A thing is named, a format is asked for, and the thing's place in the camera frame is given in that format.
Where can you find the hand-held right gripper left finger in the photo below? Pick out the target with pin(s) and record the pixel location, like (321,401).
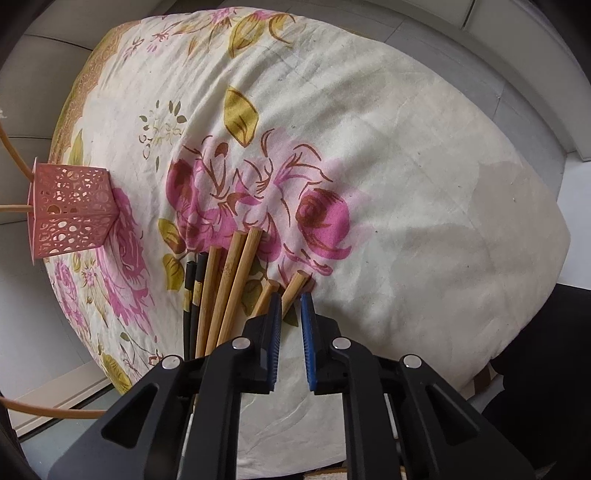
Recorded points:
(275,341)

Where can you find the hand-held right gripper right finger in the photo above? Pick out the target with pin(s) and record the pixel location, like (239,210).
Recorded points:
(308,341)

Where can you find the bamboo chopstick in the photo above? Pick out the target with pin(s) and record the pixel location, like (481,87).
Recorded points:
(14,154)
(210,295)
(228,281)
(16,208)
(265,295)
(293,288)
(242,277)

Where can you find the black chopstick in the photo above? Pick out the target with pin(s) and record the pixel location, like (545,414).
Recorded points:
(201,272)
(188,314)

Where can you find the pink perforated chopstick holder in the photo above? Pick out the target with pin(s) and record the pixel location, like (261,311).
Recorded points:
(74,203)

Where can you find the floral printed cloth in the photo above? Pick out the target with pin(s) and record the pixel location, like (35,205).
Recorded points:
(415,184)

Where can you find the thin tan rod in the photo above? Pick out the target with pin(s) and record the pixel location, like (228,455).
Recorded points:
(46,410)

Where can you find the person's dark pants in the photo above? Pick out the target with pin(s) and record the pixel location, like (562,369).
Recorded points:
(549,369)

